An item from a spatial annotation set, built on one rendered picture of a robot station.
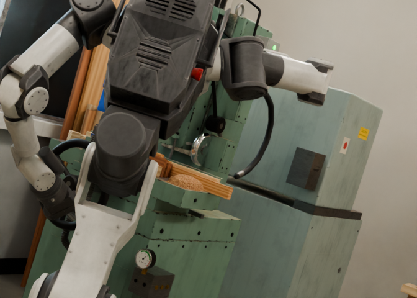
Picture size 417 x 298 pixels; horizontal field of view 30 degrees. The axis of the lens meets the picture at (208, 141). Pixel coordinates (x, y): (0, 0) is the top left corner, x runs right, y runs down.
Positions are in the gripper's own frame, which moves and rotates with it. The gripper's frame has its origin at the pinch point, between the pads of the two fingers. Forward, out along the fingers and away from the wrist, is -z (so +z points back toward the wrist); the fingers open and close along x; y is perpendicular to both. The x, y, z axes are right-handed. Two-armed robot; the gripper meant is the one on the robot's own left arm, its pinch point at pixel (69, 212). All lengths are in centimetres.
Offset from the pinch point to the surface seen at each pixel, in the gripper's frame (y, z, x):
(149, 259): -13.5, -20.1, 14.9
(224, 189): 3, -26, 45
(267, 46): 53, -24, 81
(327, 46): 187, -178, 136
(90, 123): 135, -101, -7
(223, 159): 23, -36, 48
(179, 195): 0.1, -15.0, 31.1
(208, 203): 3.4, -29.7, 37.7
